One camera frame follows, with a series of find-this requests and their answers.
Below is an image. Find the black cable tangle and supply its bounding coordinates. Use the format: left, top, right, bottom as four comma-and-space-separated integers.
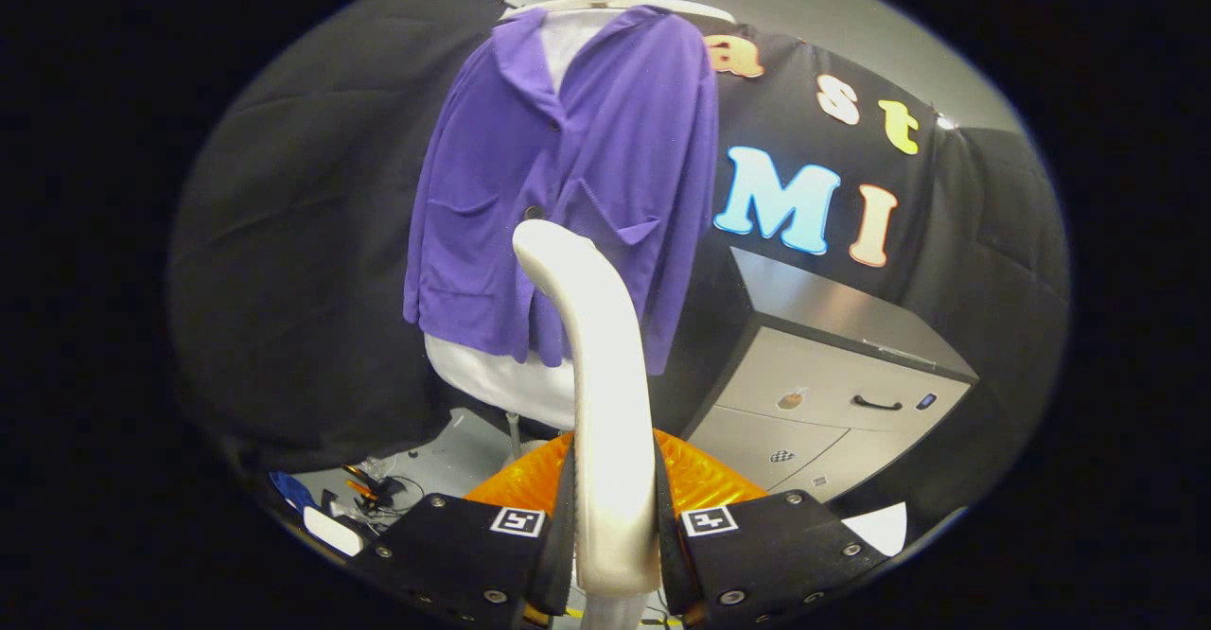
364, 455, 427, 517

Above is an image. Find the grey cabinet with dark top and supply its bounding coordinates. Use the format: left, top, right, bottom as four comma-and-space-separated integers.
681, 247, 980, 503

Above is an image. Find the white garment steamer head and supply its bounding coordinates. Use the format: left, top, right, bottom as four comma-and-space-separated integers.
512, 219, 663, 598

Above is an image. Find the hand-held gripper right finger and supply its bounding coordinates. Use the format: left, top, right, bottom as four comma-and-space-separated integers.
655, 429, 892, 630

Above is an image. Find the purple jacket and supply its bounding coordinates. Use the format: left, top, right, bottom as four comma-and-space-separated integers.
403, 6, 720, 376

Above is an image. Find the white box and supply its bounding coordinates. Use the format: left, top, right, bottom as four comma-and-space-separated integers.
303, 505, 365, 557

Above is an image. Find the translucent garment steamer hose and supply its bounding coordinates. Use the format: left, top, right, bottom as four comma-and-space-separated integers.
579, 592, 654, 630

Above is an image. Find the blue cloth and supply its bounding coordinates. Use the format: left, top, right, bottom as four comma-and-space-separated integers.
268, 471, 321, 516

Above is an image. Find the white shirt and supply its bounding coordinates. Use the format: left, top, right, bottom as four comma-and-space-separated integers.
423, 10, 616, 430

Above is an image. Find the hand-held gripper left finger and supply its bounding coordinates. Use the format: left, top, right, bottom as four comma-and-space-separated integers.
348, 429, 576, 630

